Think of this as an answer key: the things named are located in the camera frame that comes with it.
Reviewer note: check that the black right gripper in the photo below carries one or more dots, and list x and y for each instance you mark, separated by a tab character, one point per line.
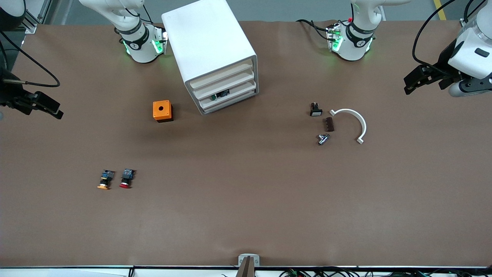
10	93

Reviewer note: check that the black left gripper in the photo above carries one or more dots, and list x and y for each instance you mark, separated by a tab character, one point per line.
443	62

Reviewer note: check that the red push button switch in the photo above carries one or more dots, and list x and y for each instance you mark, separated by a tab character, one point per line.
126	179

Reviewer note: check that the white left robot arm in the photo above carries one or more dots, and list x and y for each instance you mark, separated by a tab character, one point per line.
355	42

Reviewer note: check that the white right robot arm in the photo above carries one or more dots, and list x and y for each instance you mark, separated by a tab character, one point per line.
140	42

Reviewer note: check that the white semicircular plastic clamp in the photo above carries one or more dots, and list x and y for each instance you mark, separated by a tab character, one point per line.
364	127

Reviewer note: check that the dark brown cylindrical part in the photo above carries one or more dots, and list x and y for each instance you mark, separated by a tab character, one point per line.
328	124

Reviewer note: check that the chrome metal tee fitting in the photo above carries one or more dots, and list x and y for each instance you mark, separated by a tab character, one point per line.
323	138

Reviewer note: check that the orange box with hole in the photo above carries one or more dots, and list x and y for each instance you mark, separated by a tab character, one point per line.
165	113

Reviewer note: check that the yellow push button switch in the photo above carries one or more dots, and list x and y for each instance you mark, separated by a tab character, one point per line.
104	179

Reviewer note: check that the white square push button switch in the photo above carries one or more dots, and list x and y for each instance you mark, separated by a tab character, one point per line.
316	112

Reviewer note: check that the white table edge rail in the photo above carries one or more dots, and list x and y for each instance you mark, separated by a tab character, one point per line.
77	271

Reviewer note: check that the green push button switch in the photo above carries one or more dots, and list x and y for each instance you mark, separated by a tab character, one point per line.
221	95

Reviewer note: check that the grey metal table bracket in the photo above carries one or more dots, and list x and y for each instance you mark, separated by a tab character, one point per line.
243	261

